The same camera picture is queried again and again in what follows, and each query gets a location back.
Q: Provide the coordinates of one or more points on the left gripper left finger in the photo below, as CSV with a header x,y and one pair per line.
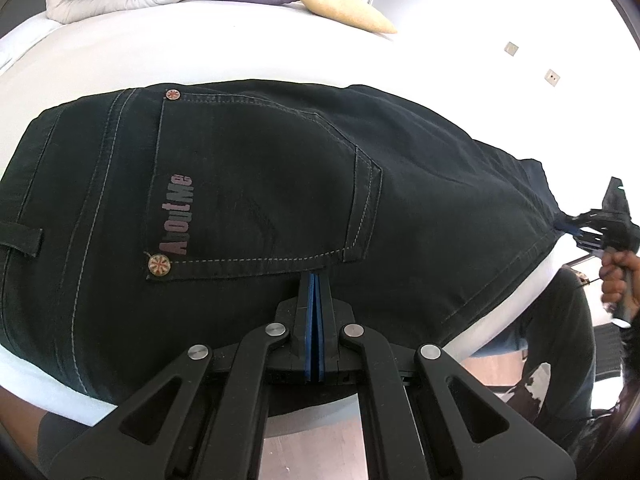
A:
x,y
205,415

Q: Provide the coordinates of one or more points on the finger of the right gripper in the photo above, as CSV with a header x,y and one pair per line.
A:
x,y
589,242
563,221

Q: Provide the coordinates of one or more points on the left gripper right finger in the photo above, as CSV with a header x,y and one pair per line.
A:
x,y
424,416

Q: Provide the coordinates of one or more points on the black denim pants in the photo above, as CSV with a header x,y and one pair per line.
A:
x,y
138,222

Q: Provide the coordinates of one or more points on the person's right hand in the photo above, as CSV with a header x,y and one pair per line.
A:
x,y
620,281

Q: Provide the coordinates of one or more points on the person's legs in jeans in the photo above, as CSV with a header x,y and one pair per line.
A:
x,y
557,329

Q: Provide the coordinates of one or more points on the yellow cushion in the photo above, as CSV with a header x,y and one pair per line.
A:
x,y
355,13

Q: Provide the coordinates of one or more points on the white bed mattress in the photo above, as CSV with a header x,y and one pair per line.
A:
x,y
205,42

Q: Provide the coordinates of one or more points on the wall switch plate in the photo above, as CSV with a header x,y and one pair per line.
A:
x,y
511,48
552,77

